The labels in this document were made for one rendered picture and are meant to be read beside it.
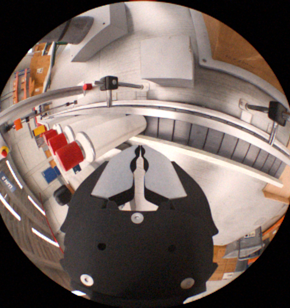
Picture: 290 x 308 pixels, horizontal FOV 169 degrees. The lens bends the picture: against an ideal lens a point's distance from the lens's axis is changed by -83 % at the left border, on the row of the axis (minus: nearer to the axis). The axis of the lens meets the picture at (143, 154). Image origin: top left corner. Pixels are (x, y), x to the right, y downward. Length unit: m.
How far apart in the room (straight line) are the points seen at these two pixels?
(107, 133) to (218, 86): 0.27
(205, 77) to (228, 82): 0.06
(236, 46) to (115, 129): 0.26
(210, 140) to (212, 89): 0.13
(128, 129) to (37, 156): 8.05
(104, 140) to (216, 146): 0.22
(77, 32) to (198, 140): 0.54
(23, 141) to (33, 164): 1.73
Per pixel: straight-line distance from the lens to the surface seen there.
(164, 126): 0.24
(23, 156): 8.24
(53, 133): 0.28
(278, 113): 0.19
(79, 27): 0.49
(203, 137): 0.23
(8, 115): 0.53
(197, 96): 0.27
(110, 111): 0.20
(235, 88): 0.29
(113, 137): 0.16
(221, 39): 0.20
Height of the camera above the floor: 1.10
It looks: 47 degrees down
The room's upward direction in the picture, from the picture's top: 133 degrees counter-clockwise
